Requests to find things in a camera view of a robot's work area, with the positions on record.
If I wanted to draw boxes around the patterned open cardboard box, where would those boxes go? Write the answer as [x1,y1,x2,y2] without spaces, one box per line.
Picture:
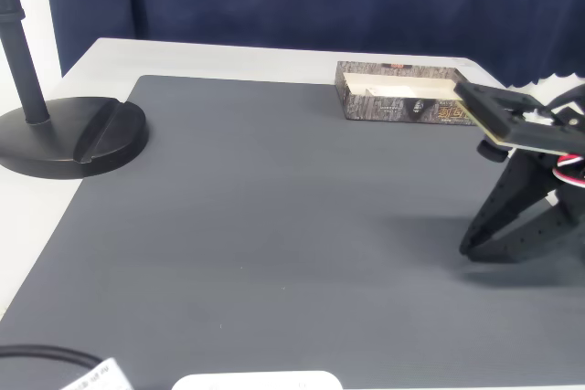
[334,59,482,128]

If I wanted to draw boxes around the grey table mat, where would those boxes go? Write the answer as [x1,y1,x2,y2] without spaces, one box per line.
[0,73,585,387]

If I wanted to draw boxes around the white flat device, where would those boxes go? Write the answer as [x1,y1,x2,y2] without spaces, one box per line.
[170,369,345,390]

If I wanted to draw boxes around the white printed label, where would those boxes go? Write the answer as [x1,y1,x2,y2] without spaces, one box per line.
[60,356,134,390]

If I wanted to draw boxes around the red white black servo cable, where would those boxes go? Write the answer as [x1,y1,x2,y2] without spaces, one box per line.
[549,153,585,191]

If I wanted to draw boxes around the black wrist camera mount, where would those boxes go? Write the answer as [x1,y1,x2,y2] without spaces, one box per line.
[452,79,585,163]

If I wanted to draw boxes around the black camera cable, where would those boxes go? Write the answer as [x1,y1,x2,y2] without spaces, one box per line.
[547,82,585,113]

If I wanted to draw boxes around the thin black cable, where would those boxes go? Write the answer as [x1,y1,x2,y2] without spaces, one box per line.
[0,343,104,369]

